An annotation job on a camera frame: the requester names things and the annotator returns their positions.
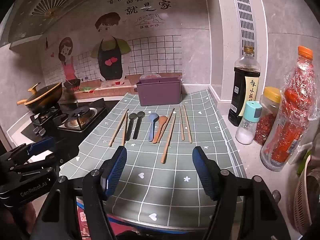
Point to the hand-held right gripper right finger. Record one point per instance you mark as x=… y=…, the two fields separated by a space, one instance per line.
x=205 y=173

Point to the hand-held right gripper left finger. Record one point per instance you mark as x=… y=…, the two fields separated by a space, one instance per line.
x=116 y=172

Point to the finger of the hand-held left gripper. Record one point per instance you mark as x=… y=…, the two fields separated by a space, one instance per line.
x=41 y=145
x=42 y=165

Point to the wooden chopstick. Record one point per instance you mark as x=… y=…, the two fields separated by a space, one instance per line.
x=124 y=130
x=166 y=125
x=181 y=123
x=187 y=123
x=169 y=137
x=118 y=128

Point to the black spoon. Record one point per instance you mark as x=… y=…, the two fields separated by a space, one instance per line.
x=138 y=126
x=129 y=127

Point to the blue spoon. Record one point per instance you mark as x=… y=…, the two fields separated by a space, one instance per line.
x=152 y=125

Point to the orange spoon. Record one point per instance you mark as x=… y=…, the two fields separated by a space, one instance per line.
x=161 y=128

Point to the purple plastic utensil holder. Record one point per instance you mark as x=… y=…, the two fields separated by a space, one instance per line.
x=160 y=92

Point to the green checkered mat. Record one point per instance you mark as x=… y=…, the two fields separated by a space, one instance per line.
x=155 y=177

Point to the black gas stove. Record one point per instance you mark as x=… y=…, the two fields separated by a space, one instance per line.
x=80 y=117

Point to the salt shaker with teal lid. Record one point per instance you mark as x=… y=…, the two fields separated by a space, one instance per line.
x=247 y=127

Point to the chili flake jar yellow lid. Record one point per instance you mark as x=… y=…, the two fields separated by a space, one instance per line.
x=267 y=120

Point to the dark soy sauce bottle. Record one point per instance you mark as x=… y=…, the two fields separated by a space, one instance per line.
x=243 y=90

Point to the red-filled plastic bottle orange cap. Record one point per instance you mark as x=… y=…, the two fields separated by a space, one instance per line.
x=290 y=120

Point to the clear plastic lid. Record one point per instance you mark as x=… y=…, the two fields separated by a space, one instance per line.
x=150 y=77

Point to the white plastic colander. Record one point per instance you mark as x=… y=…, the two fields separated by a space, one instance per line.
x=303 y=205

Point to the white vent grille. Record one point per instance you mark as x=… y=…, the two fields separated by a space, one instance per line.
x=245 y=20

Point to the cartoon wall poster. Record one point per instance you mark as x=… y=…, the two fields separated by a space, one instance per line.
x=110 y=52

